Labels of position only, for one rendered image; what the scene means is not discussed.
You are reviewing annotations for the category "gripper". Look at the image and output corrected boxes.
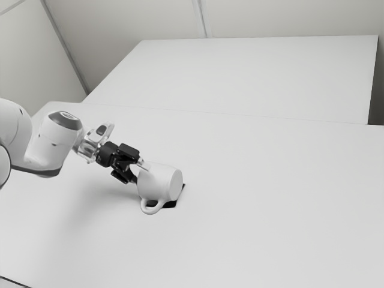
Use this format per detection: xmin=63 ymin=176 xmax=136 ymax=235
xmin=95 ymin=140 xmax=151 ymax=185

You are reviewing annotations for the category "white mug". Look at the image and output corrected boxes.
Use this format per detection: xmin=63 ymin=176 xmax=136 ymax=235
xmin=136 ymin=161 xmax=184 ymax=216

